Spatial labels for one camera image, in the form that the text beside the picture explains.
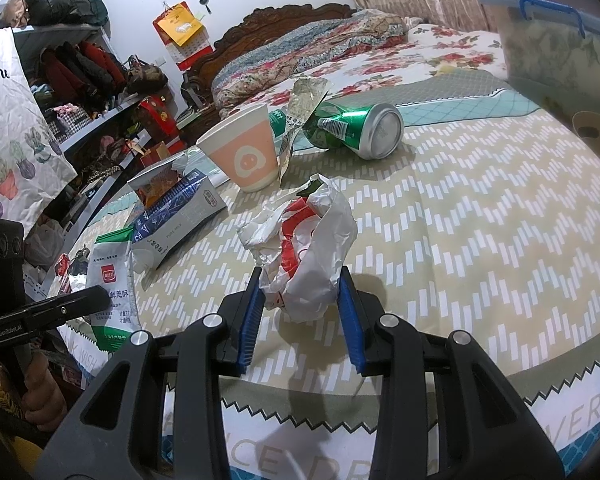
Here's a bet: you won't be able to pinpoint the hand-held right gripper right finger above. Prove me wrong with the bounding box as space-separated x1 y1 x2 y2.
336 265 566 480

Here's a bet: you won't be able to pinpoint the brown patterned handbag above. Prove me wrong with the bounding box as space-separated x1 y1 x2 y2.
125 55 170 95

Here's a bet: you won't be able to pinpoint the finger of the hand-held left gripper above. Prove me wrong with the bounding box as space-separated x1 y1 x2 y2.
26 286 112 334

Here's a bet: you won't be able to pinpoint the person's left hand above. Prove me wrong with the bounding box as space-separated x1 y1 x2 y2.
22 350 67 431

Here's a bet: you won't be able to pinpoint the pink white paper cup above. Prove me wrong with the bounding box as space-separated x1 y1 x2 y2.
196 105 281 193

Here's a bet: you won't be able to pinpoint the white plant print tote bag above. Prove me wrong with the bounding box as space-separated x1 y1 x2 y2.
0 27 78 241

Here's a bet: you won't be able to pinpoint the orange printed snack wrapper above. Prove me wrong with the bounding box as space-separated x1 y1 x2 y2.
126 152 191 206

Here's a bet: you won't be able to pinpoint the white red plastic bag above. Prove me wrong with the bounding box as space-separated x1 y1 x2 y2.
237 174 358 323

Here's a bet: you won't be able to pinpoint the green white snack packet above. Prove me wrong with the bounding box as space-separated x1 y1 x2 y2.
87 226 141 351

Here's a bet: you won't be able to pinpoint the brown paper bag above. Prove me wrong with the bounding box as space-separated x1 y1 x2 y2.
140 140 171 168

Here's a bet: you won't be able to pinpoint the red gift box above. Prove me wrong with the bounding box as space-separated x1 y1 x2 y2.
139 95 177 133

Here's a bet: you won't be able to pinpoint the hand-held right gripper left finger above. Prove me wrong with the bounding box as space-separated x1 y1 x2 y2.
45 266 266 480

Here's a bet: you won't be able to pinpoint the carved wooden headboard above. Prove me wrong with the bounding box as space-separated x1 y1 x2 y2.
185 2 356 111

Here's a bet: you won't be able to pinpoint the patchwork floral quilt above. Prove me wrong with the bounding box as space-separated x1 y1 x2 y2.
211 9 421 108

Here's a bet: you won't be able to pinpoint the red yellow wall calendar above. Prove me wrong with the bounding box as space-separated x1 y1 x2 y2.
152 2 213 71

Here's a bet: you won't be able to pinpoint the grey shelf rack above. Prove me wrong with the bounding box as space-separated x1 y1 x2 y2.
10 25 191 201

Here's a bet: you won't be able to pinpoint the green drink can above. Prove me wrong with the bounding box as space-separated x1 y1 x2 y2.
302 101 405 161

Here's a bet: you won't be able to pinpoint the crushed clear plastic bottle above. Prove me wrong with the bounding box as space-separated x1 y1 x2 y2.
267 76 353 188

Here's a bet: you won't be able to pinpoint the red floral bed sheet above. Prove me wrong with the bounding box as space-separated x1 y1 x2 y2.
220 22 506 126

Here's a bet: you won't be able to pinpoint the beige zigzag blanket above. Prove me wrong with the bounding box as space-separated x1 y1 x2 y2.
50 67 600 480

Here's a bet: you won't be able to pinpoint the clear storage bin blue lid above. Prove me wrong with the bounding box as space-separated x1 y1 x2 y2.
480 0 600 111

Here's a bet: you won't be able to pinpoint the hanging dark red clothes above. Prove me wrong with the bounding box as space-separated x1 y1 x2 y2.
40 40 128 116

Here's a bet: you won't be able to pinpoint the blue white milk carton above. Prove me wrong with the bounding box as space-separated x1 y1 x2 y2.
131 169 228 273

